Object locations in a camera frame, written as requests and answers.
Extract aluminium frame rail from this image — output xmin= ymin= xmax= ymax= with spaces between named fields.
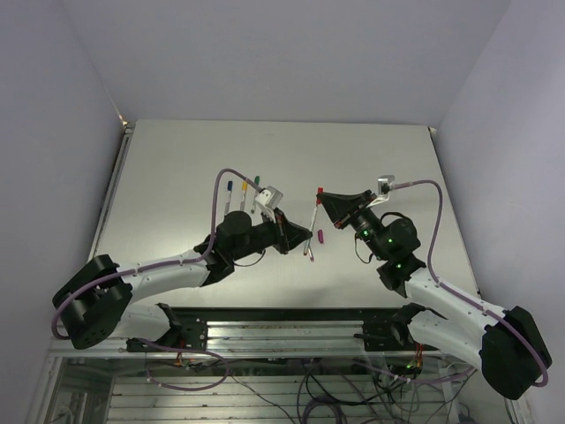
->
xmin=48 ymin=317 xmax=486 ymax=354

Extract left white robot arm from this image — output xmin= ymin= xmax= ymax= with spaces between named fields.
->
xmin=52 ymin=209 xmax=313 ymax=350

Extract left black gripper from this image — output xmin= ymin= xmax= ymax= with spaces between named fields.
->
xmin=230 ymin=207 xmax=313 ymax=261

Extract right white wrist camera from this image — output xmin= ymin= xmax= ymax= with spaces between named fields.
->
xmin=370 ymin=175 xmax=395 ymax=208

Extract yellow marker pen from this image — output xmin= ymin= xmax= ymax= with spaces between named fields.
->
xmin=239 ymin=188 xmax=248 ymax=211

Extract blue marker pen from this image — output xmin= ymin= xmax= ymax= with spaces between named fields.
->
xmin=223 ymin=185 xmax=233 ymax=216

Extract green marker pen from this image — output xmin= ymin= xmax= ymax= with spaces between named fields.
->
xmin=250 ymin=189 xmax=260 ymax=215

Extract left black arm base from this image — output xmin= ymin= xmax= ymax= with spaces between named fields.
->
xmin=124 ymin=303 xmax=208 ymax=353

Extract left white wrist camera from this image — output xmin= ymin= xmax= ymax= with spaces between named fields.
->
xmin=254 ymin=186 xmax=283 ymax=221

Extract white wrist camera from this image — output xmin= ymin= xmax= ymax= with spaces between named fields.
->
xmin=254 ymin=186 xmax=283 ymax=221
xmin=370 ymin=175 xmax=395 ymax=208

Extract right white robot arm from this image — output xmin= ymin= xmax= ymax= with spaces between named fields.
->
xmin=317 ymin=191 xmax=552 ymax=400

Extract red pen cap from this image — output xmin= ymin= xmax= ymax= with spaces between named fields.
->
xmin=315 ymin=186 xmax=323 ymax=207

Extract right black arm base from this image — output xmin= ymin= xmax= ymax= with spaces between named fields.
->
xmin=353 ymin=303 xmax=427 ymax=352

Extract loose cables under table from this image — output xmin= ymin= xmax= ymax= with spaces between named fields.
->
xmin=145 ymin=351 xmax=469 ymax=424

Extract red marker pen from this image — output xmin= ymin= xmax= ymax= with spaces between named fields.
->
xmin=303 ymin=206 xmax=319 ymax=259

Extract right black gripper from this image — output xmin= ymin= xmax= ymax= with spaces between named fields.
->
xmin=318 ymin=190 xmax=388 ymax=261

